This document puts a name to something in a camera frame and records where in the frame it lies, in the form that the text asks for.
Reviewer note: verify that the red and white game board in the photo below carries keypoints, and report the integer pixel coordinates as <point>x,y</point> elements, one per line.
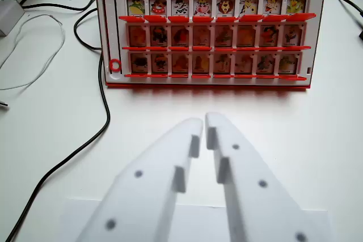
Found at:
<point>113,26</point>

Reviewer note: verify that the black plug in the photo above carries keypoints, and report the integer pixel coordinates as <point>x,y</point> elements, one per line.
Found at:
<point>361,35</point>

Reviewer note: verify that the grey box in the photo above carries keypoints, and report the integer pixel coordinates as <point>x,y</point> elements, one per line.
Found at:
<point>10,16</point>

